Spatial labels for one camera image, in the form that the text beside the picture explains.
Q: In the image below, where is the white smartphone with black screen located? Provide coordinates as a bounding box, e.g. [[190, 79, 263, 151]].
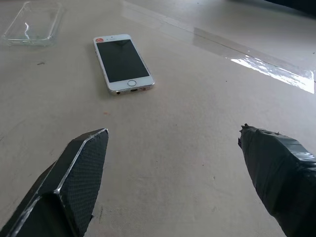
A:
[[93, 34, 156, 96]]

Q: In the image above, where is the clear plastic phone case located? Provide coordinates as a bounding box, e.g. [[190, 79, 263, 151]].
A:
[[1, 1, 65, 47]]

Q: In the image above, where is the clear tape strip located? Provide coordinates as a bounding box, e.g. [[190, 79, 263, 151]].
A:
[[123, 3, 316, 94]]

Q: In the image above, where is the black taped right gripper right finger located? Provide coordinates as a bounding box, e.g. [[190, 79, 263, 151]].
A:
[[237, 123, 316, 237]]

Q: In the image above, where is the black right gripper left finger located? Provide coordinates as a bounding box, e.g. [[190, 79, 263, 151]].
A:
[[0, 128, 109, 237]]

